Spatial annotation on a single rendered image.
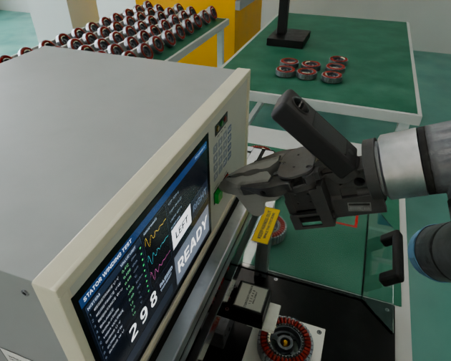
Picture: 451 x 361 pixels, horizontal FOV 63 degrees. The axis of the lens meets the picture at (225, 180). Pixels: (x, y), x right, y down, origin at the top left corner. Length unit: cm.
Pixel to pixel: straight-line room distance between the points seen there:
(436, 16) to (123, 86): 528
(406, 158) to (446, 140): 4
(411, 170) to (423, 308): 167
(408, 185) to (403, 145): 4
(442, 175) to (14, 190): 40
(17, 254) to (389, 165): 35
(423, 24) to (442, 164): 528
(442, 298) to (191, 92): 182
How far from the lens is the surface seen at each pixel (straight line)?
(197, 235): 50
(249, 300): 74
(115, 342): 38
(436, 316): 206
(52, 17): 445
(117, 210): 32
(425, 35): 571
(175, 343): 47
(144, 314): 41
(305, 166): 45
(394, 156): 43
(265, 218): 68
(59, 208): 34
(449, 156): 42
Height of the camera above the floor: 152
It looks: 36 degrees down
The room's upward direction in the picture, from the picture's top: straight up
